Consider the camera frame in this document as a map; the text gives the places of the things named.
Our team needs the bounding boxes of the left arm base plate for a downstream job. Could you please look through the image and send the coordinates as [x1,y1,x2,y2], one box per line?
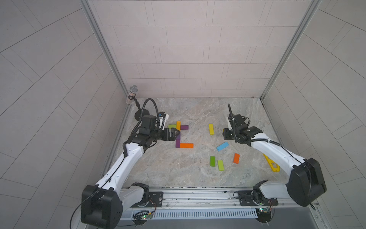
[132,192,164,208]

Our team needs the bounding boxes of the right circuit board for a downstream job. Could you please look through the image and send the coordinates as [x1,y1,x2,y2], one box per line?
[255,208,272,224]

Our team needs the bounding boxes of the light blue block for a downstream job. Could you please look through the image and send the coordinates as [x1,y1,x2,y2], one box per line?
[216,142,229,152]

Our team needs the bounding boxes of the left camera cable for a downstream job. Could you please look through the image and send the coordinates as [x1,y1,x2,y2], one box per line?
[137,98,160,129]

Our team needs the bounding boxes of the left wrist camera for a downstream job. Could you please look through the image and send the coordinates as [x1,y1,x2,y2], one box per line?
[158,112,169,130]

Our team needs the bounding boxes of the camera cable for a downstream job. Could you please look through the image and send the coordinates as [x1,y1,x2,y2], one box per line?
[227,103,238,138]
[137,98,160,129]

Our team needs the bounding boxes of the red orange block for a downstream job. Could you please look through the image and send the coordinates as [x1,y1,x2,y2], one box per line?
[233,153,240,164]

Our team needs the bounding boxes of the microphone on black stand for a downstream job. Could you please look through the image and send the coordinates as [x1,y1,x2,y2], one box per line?
[126,85,150,121]

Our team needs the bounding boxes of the circuit board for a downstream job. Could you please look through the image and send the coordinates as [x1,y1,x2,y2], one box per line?
[132,210,153,226]
[255,208,272,224]

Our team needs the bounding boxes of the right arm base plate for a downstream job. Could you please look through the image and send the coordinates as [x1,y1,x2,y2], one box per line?
[233,190,278,207]

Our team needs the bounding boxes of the right camera cable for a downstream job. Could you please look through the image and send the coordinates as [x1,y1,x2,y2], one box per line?
[227,103,238,138]

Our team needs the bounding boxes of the aluminium rail frame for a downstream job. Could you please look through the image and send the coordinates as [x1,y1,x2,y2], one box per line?
[81,183,319,212]

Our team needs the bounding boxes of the yellow triangle frame piece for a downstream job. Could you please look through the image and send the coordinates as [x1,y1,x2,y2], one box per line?
[264,155,280,172]

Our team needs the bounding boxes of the amber yellow long block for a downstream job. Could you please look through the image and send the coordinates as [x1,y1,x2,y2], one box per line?
[176,121,181,131]

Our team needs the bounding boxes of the left circuit board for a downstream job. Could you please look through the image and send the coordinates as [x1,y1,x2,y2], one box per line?
[132,210,153,226]

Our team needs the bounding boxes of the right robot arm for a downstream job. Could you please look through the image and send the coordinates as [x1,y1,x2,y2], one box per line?
[223,113,327,207]

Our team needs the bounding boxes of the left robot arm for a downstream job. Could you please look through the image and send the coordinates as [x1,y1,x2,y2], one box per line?
[80,112,180,229]

